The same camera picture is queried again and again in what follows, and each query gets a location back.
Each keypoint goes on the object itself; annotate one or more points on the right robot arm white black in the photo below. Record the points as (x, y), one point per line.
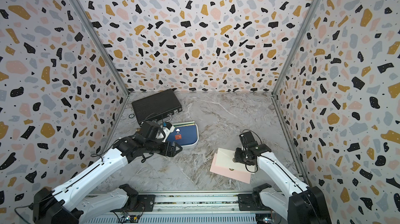
(296, 202)

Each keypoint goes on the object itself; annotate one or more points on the pink envelope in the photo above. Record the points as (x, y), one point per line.
(241, 176)

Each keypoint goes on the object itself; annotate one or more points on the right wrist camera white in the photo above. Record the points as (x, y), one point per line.
(247, 139)

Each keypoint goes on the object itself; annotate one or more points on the black briefcase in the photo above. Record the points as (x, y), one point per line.
(156, 107)

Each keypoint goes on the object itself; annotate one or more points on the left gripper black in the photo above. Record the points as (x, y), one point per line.
(172, 152)

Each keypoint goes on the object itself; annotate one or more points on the dark blue envelope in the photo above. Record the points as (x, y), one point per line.
(184, 136)

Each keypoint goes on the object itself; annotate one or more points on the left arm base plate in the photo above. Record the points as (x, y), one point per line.
(147, 200)

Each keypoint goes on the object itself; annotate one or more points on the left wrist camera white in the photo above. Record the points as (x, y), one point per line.
(165, 130)

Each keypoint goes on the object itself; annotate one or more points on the left corner aluminium post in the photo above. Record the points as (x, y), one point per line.
(98, 44)

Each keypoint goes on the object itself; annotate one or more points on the white storage box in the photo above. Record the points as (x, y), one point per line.
(192, 142)

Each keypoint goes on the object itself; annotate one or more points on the light green envelope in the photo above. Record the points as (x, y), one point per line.
(189, 123)

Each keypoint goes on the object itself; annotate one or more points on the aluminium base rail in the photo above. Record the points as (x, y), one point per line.
(191, 208)

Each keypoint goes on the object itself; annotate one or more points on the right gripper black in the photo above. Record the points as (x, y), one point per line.
(237, 150)

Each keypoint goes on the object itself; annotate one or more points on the right corner aluminium post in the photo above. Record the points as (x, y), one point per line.
(296, 44)

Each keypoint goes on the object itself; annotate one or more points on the corner aluminium post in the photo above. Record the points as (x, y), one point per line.
(98, 44)
(296, 44)

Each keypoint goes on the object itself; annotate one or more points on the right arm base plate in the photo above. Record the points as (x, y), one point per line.
(250, 202)

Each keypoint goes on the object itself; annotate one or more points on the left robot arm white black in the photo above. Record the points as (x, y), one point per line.
(67, 203)

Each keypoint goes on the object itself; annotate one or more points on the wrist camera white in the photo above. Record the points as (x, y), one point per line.
(165, 130)
(247, 139)

